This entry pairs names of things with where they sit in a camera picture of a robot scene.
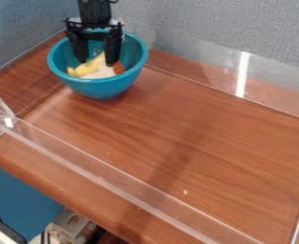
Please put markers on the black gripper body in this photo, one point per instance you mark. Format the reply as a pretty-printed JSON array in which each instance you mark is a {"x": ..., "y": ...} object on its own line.
[{"x": 95, "y": 16}]

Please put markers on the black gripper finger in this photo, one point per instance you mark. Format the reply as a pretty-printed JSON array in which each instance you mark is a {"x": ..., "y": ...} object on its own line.
[
  {"x": 80, "y": 46},
  {"x": 112, "y": 49}
]

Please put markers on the yellow toy banana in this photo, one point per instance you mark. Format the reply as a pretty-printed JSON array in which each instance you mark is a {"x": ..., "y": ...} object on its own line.
[{"x": 88, "y": 67}]

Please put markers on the blue plastic bowl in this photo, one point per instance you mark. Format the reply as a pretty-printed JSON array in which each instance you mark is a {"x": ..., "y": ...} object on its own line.
[{"x": 108, "y": 87}]

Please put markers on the white object under table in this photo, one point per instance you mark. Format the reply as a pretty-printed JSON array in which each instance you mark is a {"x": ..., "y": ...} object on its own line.
[{"x": 71, "y": 228}]

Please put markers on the white and brown toy mushroom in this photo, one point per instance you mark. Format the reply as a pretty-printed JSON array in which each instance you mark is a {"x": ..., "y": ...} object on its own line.
[{"x": 105, "y": 71}]

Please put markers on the clear acrylic barrier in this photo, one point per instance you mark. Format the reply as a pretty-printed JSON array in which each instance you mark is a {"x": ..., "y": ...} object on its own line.
[{"x": 185, "y": 161}]

